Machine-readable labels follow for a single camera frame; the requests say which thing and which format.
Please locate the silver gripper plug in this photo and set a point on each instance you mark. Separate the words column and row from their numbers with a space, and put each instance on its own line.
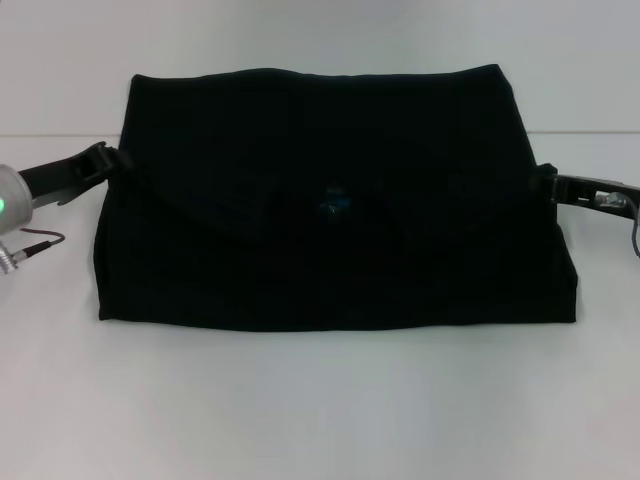
column 612, row 200
column 6, row 257

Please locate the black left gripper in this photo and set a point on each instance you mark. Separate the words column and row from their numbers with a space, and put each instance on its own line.
column 60, row 175

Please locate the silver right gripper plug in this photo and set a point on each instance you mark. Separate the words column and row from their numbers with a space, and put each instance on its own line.
column 612, row 200

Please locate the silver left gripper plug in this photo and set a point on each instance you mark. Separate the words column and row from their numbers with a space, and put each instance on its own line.
column 6, row 257

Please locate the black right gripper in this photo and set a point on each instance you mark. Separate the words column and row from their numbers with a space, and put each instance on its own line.
column 585, row 189

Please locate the black shirt with FREE print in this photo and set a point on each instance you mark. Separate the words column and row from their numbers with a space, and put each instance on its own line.
column 340, row 225

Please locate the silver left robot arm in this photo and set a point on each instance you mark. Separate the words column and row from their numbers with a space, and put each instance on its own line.
column 12, row 200

